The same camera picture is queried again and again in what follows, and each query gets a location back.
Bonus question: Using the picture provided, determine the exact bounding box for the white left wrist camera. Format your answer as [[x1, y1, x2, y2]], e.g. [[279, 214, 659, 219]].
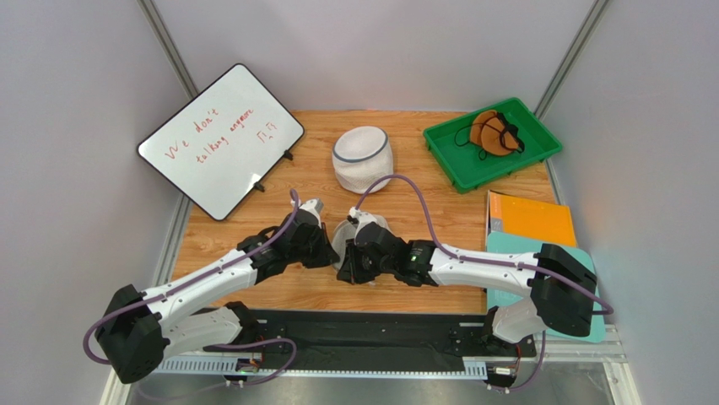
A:
[[295, 198, 323, 228]]

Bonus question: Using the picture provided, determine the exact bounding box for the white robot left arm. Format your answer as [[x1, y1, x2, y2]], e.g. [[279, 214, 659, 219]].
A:
[[94, 198, 338, 384]]

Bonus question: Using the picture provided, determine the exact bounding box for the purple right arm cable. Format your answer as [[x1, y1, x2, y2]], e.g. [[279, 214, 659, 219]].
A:
[[354, 174, 614, 316]]

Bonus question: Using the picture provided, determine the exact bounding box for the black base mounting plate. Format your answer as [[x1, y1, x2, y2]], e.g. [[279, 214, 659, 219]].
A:
[[193, 307, 538, 373]]

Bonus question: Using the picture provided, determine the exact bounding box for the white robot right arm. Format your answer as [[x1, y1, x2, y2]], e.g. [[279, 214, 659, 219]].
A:
[[331, 223, 597, 343]]

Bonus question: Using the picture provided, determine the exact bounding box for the green plastic tray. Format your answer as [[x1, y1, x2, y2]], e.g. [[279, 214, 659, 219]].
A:
[[424, 97, 563, 193]]

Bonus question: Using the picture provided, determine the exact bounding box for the orange clip file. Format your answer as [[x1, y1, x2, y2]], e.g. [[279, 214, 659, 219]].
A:
[[485, 190, 577, 247]]

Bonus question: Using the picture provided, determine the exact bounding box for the beige-trimmed white mesh bag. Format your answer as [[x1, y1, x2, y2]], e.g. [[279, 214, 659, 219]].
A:
[[330, 214, 392, 271]]

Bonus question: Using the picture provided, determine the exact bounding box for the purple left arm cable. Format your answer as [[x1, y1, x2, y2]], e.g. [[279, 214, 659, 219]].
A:
[[83, 188, 301, 365]]

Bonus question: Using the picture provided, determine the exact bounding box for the whiteboard with red writing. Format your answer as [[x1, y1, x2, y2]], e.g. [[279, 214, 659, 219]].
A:
[[137, 63, 305, 221]]

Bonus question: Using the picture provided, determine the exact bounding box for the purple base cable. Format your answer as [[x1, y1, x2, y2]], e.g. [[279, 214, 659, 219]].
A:
[[221, 337, 298, 387]]

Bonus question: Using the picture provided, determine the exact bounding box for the brown cloth with black strap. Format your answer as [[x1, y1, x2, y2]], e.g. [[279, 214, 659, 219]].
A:
[[453, 110, 526, 161]]

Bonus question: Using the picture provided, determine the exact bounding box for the blue-trimmed white mesh bag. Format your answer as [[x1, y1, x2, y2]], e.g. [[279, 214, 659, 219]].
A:
[[332, 126, 394, 194]]

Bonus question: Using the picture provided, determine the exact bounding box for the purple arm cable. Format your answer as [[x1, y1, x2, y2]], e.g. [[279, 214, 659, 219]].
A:
[[354, 174, 614, 316], [83, 188, 301, 365]]

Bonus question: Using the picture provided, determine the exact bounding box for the teal folder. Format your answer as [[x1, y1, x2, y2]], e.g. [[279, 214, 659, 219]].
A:
[[485, 231, 606, 343]]

